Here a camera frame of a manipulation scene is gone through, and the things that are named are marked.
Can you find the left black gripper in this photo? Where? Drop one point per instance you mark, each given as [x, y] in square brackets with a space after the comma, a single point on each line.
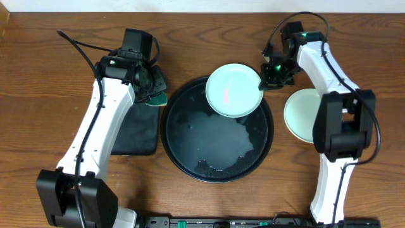
[157, 85]

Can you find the light green back plate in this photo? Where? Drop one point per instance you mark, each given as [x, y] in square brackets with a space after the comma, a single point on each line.
[232, 90]

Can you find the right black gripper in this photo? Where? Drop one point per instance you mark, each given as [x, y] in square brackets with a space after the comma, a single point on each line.
[269, 82]

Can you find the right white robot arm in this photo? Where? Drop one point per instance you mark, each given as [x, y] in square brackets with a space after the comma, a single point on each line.
[344, 121]

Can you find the black round tray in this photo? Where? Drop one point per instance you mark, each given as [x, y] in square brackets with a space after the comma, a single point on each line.
[208, 146]

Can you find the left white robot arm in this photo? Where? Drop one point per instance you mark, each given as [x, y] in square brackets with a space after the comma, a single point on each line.
[76, 193]

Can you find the green yellow sponge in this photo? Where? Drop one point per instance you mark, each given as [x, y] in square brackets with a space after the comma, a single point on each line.
[157, 100]

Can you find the light green front plate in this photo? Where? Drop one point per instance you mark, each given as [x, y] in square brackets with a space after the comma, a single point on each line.
[300, 112]

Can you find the light green plate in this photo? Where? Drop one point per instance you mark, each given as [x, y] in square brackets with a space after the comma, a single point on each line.
[300, 112]
[232, 90]

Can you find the yellow plate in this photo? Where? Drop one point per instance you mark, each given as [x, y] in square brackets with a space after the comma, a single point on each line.
[289, 134]

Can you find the black rectangular tray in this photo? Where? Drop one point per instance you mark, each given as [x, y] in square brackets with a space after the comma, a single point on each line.
[138, 133]

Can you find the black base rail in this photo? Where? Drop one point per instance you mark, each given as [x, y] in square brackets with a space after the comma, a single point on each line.
[281, 219]

